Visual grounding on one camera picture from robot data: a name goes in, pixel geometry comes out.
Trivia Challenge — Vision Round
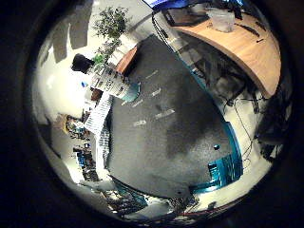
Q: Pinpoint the green potted plant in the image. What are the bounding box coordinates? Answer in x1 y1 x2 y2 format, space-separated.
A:
92 6 131 66

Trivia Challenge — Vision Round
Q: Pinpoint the black floor cable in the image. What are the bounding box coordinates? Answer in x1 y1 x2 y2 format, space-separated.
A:
232 97 256 161

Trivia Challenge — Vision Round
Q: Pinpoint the small blue screen monitor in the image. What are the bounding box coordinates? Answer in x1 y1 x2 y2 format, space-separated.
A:
142 0 192 11

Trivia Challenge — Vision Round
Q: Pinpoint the spray bottle with printed label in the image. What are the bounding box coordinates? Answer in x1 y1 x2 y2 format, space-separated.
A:
70 52 143 103

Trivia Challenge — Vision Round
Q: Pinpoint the dark grey work table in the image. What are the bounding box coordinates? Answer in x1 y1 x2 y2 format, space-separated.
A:
105 33 234 200

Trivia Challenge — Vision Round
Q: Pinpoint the clear plastic container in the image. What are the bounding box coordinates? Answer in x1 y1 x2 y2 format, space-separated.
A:
205 8 238 33

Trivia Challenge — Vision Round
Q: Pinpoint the black laptop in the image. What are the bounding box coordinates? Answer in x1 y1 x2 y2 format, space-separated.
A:
161 7 211 29

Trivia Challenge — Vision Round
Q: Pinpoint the orange brown wooden board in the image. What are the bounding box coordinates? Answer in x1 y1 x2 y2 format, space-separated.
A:
114 45 140 76

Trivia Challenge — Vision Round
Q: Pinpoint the white grey striped cloth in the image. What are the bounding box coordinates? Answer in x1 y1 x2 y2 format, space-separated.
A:
83 92 114 170

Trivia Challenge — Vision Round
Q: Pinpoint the light wooden desk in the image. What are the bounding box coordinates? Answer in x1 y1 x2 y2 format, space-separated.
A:
170 11 283 100

